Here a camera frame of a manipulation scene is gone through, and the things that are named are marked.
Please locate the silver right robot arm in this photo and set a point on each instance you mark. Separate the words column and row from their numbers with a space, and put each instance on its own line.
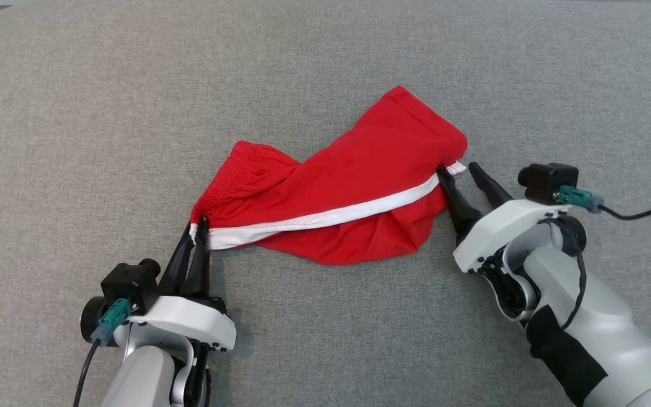
column 585, row 316

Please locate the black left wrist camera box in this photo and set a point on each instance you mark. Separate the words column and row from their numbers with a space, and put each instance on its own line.
column 127, row 285

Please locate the red shorts white stripe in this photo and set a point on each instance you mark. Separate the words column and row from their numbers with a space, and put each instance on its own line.
column 359, row 164

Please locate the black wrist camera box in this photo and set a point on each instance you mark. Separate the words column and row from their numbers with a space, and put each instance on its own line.
column 127, row 285
column 548, row 181

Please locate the grey fabric sofa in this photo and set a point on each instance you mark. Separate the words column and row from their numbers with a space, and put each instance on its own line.
column 325, row 45

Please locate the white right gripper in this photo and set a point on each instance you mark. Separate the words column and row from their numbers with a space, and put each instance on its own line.
column 500, row 229

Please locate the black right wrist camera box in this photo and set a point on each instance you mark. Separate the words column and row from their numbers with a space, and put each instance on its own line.
column 548, row 181

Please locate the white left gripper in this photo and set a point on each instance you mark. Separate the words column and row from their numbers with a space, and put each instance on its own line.
column 190, row 319

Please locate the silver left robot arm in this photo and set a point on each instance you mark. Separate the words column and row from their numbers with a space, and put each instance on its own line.
column 139, row 379

